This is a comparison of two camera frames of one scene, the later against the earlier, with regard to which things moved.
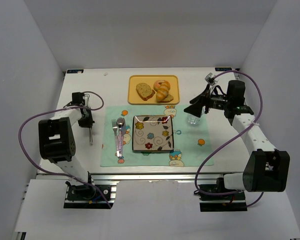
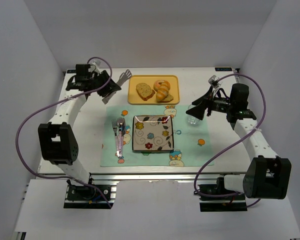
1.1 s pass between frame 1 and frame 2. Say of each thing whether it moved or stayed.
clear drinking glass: stayed
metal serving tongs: moved
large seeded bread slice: stayed
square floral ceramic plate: stayed
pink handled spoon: stayed
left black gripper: moved
